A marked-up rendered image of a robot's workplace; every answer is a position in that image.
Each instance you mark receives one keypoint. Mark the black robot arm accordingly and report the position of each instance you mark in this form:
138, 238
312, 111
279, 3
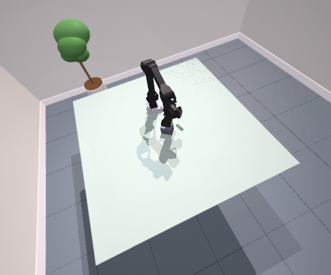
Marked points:
150, 68

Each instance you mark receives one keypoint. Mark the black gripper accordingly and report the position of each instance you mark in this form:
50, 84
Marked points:
166, 122

